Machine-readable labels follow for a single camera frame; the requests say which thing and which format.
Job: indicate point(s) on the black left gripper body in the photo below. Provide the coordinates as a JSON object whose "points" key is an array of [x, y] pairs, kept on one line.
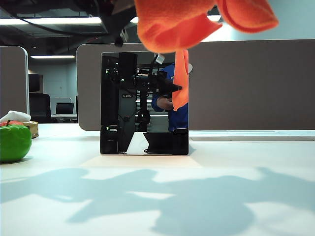
{"points": [[115, 14]]}

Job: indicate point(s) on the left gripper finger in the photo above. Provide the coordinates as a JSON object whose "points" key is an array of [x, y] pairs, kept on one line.
{"points": [[120, 39]]}

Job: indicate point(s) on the orange microfibre cloth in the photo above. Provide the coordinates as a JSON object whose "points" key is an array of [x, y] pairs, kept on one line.
{"points": [[172, 24]]}

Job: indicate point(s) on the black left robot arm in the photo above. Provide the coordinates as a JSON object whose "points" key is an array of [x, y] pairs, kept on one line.
{"points": [[73, 6]]}

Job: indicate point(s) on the square frameless table mirror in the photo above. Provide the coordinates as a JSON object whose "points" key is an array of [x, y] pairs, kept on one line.
{"points": [[110, 98]]}

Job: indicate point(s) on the long ceiling light strip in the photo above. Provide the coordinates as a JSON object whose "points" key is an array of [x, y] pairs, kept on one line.
{"points": [[49, 20]]}

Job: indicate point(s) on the short ceiling light strip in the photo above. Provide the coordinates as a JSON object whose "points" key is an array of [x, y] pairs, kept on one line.
{"points": [[51, 57]]}

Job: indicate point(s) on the small white sticker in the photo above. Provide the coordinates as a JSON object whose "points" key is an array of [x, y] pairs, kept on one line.
{"points": [[190, 68]]}

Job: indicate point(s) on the open background laptop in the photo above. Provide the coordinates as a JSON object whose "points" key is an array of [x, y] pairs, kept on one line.
{"points": [[64, 109]]}

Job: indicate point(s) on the black background monitor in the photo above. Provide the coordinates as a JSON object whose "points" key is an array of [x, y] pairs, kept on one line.
{"points": [[34, 83]]}

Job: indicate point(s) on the white background desk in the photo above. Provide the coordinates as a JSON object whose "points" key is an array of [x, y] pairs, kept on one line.
{"points": [[64, 118]]}

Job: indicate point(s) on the black high-back office chair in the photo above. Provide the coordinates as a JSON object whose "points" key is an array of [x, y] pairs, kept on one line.
{"points": [[39, 108]]}

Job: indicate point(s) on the narrow grey desk partition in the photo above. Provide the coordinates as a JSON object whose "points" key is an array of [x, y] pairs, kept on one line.
{"points": [[12, 81]]}

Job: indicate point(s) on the gold brown packet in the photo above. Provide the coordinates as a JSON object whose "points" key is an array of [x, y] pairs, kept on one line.
{"points": [[34, 130]]}

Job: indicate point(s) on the orange round object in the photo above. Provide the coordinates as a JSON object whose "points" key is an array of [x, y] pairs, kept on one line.
{"points": [[17, 123]]}

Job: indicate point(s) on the long grey desk partition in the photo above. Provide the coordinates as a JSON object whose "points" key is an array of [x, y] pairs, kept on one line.
{"points": [[246, 86]]}

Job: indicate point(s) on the green artificial apple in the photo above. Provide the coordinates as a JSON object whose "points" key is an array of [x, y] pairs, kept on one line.
{"points": [[12, 145]]}

